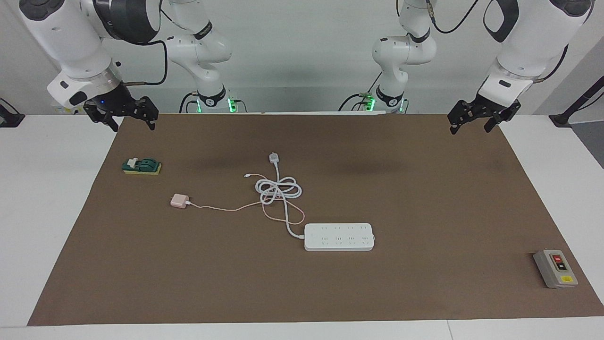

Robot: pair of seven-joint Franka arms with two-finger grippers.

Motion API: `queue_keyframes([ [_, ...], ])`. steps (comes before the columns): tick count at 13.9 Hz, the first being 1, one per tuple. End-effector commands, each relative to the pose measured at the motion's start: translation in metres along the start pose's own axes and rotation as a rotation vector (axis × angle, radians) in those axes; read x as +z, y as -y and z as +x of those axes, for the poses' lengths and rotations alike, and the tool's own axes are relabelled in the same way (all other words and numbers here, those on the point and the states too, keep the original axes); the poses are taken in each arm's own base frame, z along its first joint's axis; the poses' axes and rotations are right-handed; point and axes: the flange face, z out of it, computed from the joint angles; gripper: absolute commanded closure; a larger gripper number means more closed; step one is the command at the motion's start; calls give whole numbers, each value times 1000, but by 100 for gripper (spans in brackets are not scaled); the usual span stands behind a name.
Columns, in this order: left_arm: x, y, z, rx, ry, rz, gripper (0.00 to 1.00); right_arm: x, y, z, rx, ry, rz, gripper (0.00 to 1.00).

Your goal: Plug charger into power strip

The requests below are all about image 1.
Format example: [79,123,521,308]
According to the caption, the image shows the black base cable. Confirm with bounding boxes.
[179,91,201,114]
[338,71,383,112]

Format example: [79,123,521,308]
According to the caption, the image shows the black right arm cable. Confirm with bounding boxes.
[124,40,169,86]

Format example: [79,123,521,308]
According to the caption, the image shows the white power strip cord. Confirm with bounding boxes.
[255,152,306,239]

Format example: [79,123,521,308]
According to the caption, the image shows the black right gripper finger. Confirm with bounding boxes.
[134,96,159,131]
[84,101,119,133]

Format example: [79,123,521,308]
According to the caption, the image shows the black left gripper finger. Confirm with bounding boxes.
[447,99,479,136]
[484,100,522,133]

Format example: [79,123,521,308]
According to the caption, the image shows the white power strip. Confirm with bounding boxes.
[304,223,376,252]

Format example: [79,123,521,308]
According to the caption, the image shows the grey on-off switch box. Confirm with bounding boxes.
[533,249,579,289]

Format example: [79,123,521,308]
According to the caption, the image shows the pink charging cable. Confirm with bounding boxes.
[187,173,306,226]

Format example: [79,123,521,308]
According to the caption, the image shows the brown table mat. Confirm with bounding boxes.
[27,112,604,326]

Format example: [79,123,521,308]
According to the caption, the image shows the black stand foot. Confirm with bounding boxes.
[0,98,25,128]
[550,76,604,128]

